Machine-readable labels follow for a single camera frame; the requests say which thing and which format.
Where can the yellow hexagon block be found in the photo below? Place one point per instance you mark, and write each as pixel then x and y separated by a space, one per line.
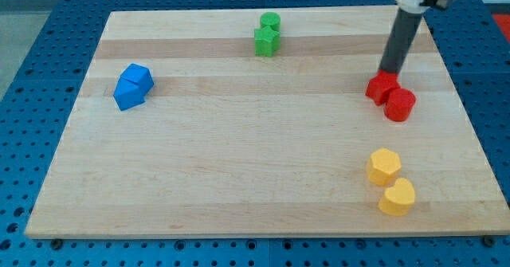
pixel 383 166

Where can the yellow heart block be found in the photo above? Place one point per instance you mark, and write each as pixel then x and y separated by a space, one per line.
pixel 398 199

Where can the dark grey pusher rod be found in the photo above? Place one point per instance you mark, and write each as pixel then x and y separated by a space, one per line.
pixel 400 40

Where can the blue pentagon block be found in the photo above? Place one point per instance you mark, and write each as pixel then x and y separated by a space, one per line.
pixel 128 94

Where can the green star block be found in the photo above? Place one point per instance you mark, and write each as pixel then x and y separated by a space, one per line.
pixel 266 41

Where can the wooden board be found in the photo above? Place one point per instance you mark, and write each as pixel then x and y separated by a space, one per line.
pixel 231 145

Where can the red star block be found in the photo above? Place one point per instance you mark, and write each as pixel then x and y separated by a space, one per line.
pixel 381 85

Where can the blue cube block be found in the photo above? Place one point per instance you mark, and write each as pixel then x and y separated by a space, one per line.
pixel 140 76

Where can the green cylinder block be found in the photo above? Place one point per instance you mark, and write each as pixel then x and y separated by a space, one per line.
pixel 271 20

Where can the red cylinder block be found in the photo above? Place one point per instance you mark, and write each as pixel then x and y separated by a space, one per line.
pixel 399 104

